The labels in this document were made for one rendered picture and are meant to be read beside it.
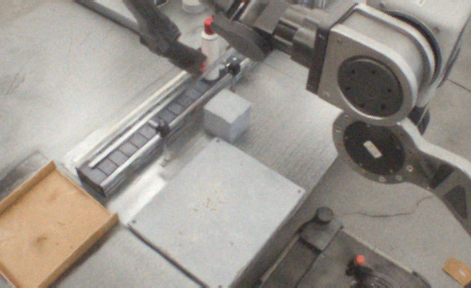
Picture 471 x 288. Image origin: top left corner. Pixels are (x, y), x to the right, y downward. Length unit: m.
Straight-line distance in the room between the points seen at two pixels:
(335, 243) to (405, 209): 0.59
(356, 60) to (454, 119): 2.29
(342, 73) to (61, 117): 1.02
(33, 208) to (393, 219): 1.62
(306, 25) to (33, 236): 0.87
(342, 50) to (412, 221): 1.77
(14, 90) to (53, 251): 0.63
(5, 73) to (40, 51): 0.15
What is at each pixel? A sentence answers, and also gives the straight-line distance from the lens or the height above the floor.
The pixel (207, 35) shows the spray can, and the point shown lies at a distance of 1.30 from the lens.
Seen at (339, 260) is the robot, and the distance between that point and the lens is 1.81.
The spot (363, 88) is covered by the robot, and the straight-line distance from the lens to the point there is 0.60.
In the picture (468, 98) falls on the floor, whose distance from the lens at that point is 3.04.
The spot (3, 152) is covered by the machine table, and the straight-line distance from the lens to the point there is 1.43.
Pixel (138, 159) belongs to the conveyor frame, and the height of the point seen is 0.86.
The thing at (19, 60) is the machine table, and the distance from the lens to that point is 1.72.
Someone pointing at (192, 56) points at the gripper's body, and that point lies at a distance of 1.26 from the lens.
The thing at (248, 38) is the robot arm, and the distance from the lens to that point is 0.65.
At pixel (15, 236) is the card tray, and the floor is 0.83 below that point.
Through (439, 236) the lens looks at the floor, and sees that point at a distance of 2.31.
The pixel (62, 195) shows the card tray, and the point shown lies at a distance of 1.26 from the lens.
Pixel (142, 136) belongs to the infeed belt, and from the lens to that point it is 1.27.
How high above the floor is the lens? 1.84
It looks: 51 degrees down
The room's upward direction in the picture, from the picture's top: 3 degrees clockwise
